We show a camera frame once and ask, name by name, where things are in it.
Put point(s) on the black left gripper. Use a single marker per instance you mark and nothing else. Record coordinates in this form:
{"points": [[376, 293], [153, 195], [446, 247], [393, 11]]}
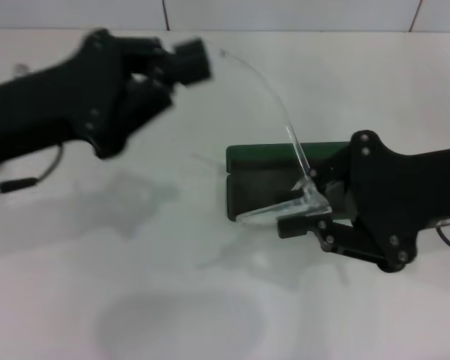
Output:
{"points": [[52, 108]]}

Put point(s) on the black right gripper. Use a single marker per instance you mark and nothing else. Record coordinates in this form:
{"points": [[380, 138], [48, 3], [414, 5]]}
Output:
{"points": [[397, 187]]}

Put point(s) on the clear frame glasses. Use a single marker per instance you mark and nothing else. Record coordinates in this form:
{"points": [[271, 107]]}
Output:
{"points": [[317, 204]]}

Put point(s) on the green glasses case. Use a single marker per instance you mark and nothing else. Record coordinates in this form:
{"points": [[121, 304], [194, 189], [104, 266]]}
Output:
{"points": [[262, 153]]}

